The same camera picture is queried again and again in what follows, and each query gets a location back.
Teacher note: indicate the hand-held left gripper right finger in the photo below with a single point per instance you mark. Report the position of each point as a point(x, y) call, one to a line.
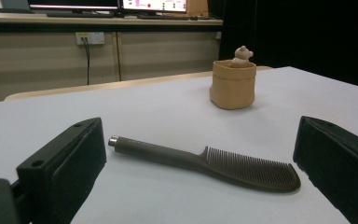
point(338, 161)

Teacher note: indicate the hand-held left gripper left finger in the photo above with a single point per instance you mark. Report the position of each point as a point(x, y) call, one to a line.
point(65, 174)

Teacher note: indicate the tan storage basket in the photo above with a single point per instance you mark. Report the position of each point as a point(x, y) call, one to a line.
point(233, 85)

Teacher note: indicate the dark brown comb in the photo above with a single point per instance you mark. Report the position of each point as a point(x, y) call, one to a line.
point(199, 161)

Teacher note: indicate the black curtain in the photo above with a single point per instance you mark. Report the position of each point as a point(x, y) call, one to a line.
point(307, 34)

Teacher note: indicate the long beige desk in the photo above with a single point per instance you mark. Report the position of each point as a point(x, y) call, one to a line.
point(102, 46)

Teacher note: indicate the beige bear figure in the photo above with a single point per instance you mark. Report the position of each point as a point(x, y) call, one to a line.
point(241, 56)

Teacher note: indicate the black keyboard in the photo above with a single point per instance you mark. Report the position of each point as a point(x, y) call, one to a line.
point(163, 17)
point(80, 14)

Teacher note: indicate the computer monitor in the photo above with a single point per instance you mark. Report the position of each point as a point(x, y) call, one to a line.
point(73, 4)
point(154, 5)

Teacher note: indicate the cardboard box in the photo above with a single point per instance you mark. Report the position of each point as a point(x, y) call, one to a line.
point(198, 7)

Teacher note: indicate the wall power socket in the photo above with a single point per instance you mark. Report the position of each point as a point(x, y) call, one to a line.
point(89, 38)

